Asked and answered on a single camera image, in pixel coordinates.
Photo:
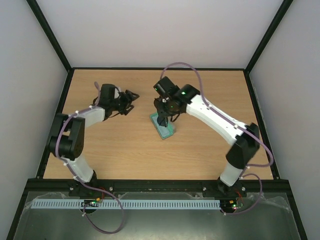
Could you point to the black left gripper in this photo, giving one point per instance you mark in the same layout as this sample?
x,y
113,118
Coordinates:
x,y
128,100

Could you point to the black enclosure frame post right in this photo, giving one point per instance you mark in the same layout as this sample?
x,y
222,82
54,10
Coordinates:
x,y
278,17

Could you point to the grey felt glasses case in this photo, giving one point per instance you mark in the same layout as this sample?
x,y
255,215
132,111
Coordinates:
x,y
153,117

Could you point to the black enclosure frame post left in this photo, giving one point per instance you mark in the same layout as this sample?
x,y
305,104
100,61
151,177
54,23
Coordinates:
x,y
39,15

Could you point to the light blue slotted cable duct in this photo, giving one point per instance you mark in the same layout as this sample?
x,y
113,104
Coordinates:
x,y
127,204

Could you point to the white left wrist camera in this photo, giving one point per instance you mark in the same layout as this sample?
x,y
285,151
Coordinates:
x,y
117,92

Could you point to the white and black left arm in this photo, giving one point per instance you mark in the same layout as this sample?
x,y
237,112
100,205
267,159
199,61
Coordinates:
x,y
67,134

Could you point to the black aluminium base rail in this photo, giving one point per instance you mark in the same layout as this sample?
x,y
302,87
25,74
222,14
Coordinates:
x,y
208,188

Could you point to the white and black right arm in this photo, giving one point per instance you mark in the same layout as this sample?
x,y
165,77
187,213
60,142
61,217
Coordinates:
x,y
242,138

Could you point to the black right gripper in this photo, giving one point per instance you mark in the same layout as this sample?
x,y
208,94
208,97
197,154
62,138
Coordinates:
x,y
161,115

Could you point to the light blue cleaning cloth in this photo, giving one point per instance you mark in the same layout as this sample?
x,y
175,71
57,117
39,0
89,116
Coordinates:
x,y
166,132

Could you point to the black enclosure frame post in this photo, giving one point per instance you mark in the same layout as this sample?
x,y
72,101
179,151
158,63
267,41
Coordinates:
x,y
278,17
39,15

